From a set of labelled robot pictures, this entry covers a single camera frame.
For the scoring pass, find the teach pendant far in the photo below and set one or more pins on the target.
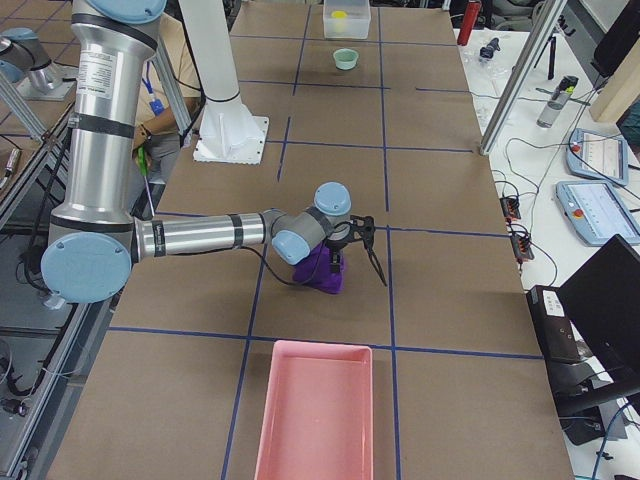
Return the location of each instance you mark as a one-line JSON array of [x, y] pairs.
[[593, 155]]

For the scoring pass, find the aluminium frame post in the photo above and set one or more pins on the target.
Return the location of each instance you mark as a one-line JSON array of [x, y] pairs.
[[541, 30]]

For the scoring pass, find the teach pendant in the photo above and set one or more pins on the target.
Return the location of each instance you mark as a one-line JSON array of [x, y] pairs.
[[596, 212], [593, 155]]

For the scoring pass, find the red bottle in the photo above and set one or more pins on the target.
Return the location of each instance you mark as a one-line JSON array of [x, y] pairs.
[[468, 22]]

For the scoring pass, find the pink plastic bin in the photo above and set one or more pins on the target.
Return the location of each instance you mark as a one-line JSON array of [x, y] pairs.
[[318, 416]]

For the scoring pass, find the purple cloth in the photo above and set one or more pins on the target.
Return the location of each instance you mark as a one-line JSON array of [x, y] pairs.
[[315, 272]]

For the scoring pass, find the translucent white plastic bin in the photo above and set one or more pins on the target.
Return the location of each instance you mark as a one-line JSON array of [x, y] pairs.
[[354, 26]]

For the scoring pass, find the black orange connector block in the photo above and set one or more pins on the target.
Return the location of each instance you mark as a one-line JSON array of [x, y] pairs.
[[510, 207]]

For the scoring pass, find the black computer box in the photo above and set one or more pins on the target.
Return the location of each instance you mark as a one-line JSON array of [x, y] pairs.
[[554, 331]]

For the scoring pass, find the black monitor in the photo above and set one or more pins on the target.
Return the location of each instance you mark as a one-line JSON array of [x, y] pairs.
[[602, 300]]

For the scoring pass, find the clear water bottle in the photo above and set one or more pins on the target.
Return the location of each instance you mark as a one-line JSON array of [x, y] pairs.
[[557, 101]]

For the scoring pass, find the mint green bowl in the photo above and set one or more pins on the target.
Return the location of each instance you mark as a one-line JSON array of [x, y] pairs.
[[345, 59]]

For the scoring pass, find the white pedestal column base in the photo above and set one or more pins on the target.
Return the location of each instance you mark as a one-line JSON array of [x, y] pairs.
[[228, 132]]

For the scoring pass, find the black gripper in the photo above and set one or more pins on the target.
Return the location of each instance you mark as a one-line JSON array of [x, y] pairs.
[[334, 247]]

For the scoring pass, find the teach pendant near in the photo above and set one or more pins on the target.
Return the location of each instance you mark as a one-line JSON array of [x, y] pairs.
[[596, 212]]

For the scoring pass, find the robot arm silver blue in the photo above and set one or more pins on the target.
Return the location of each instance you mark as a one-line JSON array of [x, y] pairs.
[[24, 60], [93, 240]]

